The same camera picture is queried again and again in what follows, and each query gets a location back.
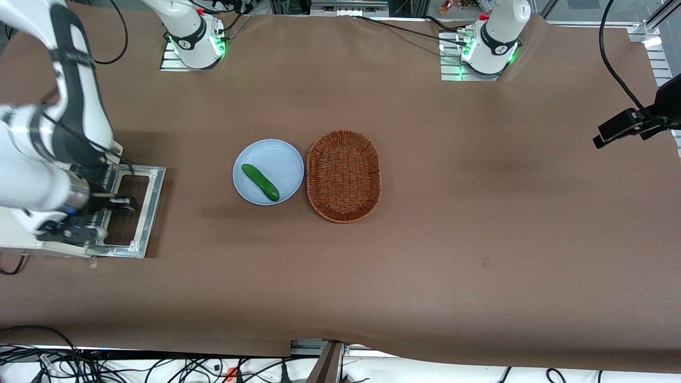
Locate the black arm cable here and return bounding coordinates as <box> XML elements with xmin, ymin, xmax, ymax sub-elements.
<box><xmin>93</xmin><ymin>0</ymin><xmax>129</xmax><ymax>65</ymax></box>
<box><xmin>599</xmin><ymin>0</ymin><xmax>666</xmax><ymax>121</ymax></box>

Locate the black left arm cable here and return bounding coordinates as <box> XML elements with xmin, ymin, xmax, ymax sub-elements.
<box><xmin>599</xmin><ymin>0</ymin><xmax>666</xmax><ymax>121</ymax></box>

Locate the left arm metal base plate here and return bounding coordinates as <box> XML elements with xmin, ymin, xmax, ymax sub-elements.
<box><xmin>439</xmin><ymin>31</ymin><xmax>504</xmax><ymax>82</ymax></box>

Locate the light blue plate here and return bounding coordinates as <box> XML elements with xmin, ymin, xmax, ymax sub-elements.
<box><xmin>232</xmin><ymin>139</ymin><xmax>305</xmax><ymax>206</ymax></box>

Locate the brown table cover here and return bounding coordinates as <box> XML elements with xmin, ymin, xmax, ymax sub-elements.
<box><xmin>0</xmin><ymin>10</ymin><xmax>681</xmax><ymax>373</ymax></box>

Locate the aluminium frame rail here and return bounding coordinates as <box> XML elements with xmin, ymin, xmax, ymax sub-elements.
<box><xmin>627</xmin><ymin>20</ymin><xmax>681</xmax><ymax>158</ymax></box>

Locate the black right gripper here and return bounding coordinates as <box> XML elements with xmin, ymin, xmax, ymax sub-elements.
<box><xmin>87</xmin><ymin>182</ymin><xmax>138</xmax><ymax>214</ymax></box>

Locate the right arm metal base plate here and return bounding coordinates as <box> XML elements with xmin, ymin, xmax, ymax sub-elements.
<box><xmin>160</xmin><ymin>38</ymin><xmax>227</xmax><ymax>72</ymax></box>

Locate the brown wicker basket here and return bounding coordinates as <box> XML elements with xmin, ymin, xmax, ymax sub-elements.
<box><xmin>306</xmin><ymin>130</ymin><xmax>383</xmax><ymax>224</ymax></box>

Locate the white toaster oven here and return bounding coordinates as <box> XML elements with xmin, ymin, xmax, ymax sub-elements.
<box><xmin>0</xmin><ymin>141</ymin><xmax>126</xmax><ymax>259</ymax></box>

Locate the green cucumber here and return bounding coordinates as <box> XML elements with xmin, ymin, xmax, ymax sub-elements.
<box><xmin>241</xmin><ymin>163</ymin><xmax>280</xmax><ymax>202</ymax></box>

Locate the black looped cable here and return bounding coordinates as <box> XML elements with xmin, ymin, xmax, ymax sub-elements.
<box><xmin>0</xmin><ymin>325</ymin><xmax>79</xmax><ymax>353</ymax></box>

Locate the oven door with metal handle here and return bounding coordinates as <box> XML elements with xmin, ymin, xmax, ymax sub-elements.
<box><xmin>96</xmin><ymin>164</ymin><xmax>167</xmax><ymax>260</ymax></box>

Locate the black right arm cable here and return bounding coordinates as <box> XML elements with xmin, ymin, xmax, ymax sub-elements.
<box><xmin>93</xmin><ymin>0</ymin><xmax>129</xmax><ymax>65</ymax></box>

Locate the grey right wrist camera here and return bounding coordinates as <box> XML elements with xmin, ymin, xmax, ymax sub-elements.
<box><xmin>36</xmin><ymin>221</ymin><xmax>109</xmax><ymax>247</ymax></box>

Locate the black oven power cable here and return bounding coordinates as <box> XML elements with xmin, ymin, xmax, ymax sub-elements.
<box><xmin>0</xmin><ymin>254</ymin><xmax>28</xmax><ymax>276</ymax></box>

